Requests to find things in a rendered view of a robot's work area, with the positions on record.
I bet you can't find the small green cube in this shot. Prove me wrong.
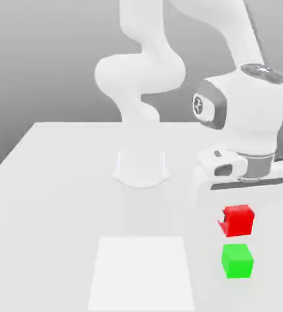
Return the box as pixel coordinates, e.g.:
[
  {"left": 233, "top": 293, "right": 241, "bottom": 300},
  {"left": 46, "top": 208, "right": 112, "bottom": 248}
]
[{"left": 220, "top": 243, "right": 254, "bottom": 279}]

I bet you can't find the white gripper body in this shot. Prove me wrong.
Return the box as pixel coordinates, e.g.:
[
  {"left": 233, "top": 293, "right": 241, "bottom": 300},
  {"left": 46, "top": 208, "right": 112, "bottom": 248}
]
[{"left": 194, "top": 160, "right": 283, "bottom": 210}]

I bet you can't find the small red cube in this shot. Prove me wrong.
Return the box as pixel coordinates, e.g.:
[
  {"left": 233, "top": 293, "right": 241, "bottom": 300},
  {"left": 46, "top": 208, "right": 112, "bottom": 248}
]
[{"left": 217, "top": 204, "right": 256, "bottom": 238}]

